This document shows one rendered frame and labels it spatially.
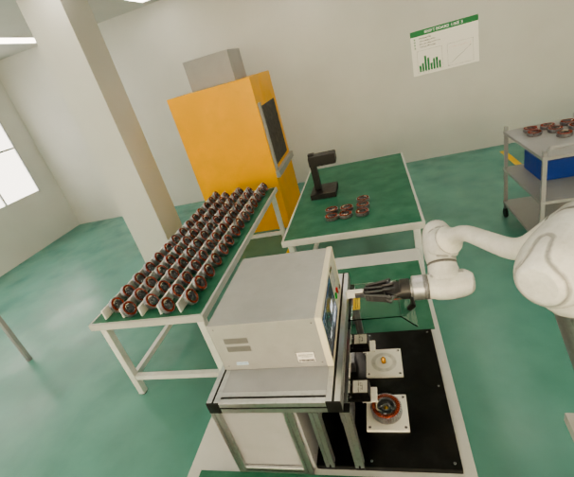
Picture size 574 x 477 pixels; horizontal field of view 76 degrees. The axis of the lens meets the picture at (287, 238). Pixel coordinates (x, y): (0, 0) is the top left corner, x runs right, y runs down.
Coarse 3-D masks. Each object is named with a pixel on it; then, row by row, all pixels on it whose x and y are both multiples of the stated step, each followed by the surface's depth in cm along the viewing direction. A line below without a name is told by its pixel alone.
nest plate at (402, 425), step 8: (400, 400) 139; (368, 408) 140; (392, 408) 137; (368, 416) 136; (368, 424) 134; (376, 424) 133; (384, 424) 132; (392, 424) 131; (400, 424) 131; (408, 424) 130; (368, 432) 132; (376, 432) 132; (384, 432) 131; (392, 432) 130; (400, 432) 129; (408, 432) 128
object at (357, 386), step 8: (352, 384) 134; (360, 384) 133; (368, 384) 133; (352, 392) 131; (360, 392) 130; (368, 392) 130; (376, 392) 133; (352, 400) 132; (360, 400) 131; (368, 400) 130; (376, 400) 130
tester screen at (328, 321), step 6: (330, 282) 133; (330, 288) 132; (330, 294) 130; (330, 300) 128; (330, 306) 127; (324, 312) 116; (330, 312) 125; (324, 318) 115; (330, 318) 124; (324, 324) 114; (330, 324) 123; (330, 330) 121; (330, 336) 120; (330, 342) 118
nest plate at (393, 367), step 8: (376, 352) 163; (384, 352) 162; (392, 352) 161; (400, 352) 160; (368, 360) 160; (376, 360) 159; (392, 360) 157; (400, 360) 156; (368, 368) 156; (376, 368) 155; (384, 368) 154; (392, 368) 153; (400, 368) 152; (368, 376) 153; (376, 376) 152; (384, 376) 151; (392, 376) 150; (400, 376) 149
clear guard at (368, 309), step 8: (392, 280) 159; (352, 288) 162; (360, 288) 160; (352, 304) 152; (360, 304) 151; (368, 304) 149; (376, 304) 148; (384, 304) 147; (392, 304) 146; (400, 304) 145; (408, 304) 149; (352, 312) 147; (360, 312) 146; (368, 312) 145; (376, 312) 144; (384, 312) 143; (392, 312) 141; (400, 312) 140; (408, 312) 143; (352, 320) 144; (408, 320) 139; (416, 320) 142
